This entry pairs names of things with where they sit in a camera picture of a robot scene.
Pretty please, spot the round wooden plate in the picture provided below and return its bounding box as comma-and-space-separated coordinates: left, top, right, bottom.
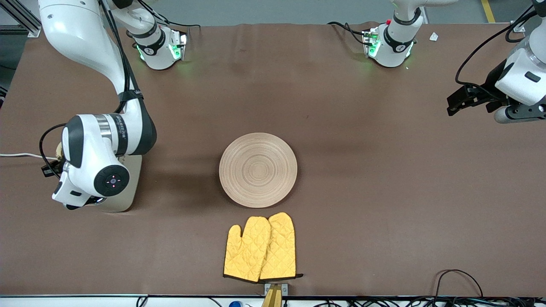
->
219, 132, 298, 209

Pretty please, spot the silver beige two-slot toaster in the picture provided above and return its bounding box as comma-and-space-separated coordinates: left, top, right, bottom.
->
91, 154, 143, 213

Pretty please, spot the brown table cover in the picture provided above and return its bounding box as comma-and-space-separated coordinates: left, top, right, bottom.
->
0, 21, 546, 297

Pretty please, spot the yellow quilted oven mitt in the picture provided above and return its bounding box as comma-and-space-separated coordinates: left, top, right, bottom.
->
259, 212, 304, 281
224, 216, 272, 283

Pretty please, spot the white toaster power cord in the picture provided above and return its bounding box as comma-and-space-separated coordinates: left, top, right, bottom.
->
0, 152, 58, 162

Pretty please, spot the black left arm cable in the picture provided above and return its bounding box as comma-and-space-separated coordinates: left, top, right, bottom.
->
455, 0, 546, 88

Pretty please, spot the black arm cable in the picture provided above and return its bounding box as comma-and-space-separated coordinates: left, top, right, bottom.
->
455, 0, 546, 88
39, 0, 143, 171

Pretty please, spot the black left base cable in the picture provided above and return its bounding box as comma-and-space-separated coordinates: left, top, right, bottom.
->
327, 21, 368, 46

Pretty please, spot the black base cable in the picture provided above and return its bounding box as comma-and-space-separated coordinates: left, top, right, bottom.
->
141, 0, 201, 32
327, 21, 368, 46

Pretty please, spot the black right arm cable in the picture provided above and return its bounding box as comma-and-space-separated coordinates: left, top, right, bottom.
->
39, 0, 143, 171

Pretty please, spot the aluminium frame profile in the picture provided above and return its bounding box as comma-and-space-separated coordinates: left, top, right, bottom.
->
0, 0, 43, 38

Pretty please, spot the black looped cable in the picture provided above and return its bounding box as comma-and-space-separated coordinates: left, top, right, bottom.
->
434, 269, 485, 299

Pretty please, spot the black right base cable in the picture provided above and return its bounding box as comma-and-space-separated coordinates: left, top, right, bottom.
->
141, 0, 201, 32

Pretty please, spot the black cable bundle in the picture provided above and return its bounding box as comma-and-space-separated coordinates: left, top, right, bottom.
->
316, 296, 546, 307

